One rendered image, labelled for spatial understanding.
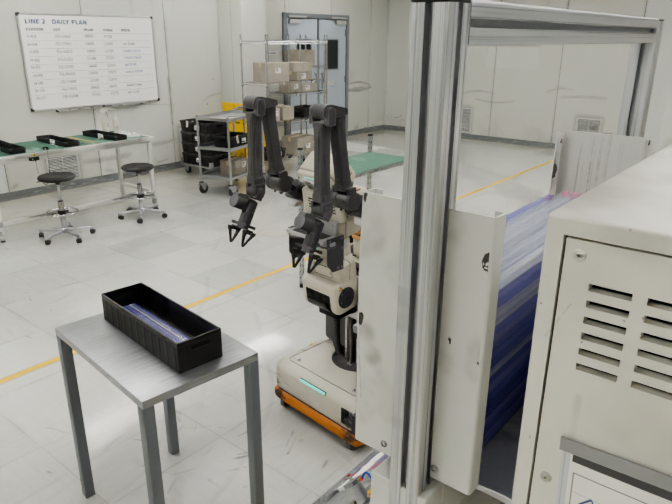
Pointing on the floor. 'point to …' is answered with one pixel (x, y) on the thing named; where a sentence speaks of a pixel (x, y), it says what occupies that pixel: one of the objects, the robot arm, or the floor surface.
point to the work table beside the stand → (152, 394)
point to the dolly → (201, 143)
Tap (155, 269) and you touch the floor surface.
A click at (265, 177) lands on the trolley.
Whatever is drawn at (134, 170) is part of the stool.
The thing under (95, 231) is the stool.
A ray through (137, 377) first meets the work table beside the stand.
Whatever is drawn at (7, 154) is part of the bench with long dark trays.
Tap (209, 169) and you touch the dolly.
